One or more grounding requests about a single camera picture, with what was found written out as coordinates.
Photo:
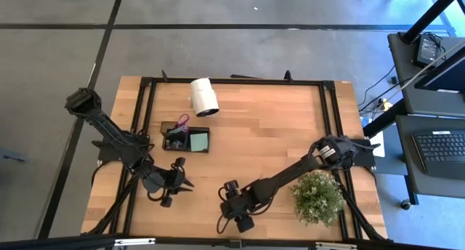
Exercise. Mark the black laptop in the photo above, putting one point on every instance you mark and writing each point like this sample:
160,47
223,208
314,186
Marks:
439,148

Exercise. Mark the black rig beam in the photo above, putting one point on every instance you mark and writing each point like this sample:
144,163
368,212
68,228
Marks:
54,242

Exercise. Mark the blue floor object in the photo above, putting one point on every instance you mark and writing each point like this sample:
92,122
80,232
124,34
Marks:
14,156

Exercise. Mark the black mesh desk organizer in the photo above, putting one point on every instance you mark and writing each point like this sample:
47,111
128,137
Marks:
169,128

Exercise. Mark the green sticky note pad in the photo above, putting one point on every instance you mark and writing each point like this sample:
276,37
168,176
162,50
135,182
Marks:
199,142

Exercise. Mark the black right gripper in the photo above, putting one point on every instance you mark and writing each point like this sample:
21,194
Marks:
238,204

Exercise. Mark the black power adapter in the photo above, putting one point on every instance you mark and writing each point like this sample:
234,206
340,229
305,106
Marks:
427,50

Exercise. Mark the black caster wheel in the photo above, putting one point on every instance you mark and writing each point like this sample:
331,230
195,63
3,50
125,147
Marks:
405,205

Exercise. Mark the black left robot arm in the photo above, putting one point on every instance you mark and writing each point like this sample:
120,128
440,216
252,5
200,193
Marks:
109,133

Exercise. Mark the grey desk with laptop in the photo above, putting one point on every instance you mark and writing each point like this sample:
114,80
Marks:
436,188

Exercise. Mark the black diagonal desk beam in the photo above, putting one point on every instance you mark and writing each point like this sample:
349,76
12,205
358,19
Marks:
385,119

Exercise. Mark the white yellow power strip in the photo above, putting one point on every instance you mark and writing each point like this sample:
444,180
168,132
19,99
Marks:
384,104

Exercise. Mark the grey desk with monitor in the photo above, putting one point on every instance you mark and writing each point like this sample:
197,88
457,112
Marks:
407,79

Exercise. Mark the black vertical pole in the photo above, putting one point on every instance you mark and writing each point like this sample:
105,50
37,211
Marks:
432,14

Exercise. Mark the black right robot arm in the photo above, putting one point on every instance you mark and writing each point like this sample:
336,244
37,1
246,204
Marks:
287,175

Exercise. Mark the artificial potted plant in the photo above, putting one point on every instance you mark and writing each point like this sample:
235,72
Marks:
316,198

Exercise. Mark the dark computer monitor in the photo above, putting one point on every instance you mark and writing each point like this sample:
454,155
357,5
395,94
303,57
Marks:
447,77

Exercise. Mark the white paper sheet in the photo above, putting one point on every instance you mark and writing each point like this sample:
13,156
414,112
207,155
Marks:
380,150

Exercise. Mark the silver bracket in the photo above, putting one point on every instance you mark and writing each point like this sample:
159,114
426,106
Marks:
336,246
134,241

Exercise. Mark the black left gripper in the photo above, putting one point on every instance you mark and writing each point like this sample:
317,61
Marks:
165,179

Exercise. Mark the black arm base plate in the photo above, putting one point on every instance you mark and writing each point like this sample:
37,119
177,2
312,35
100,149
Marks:
109,155
365,159

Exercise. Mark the black aluminium table frame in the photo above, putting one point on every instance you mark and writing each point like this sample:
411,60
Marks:
254,81

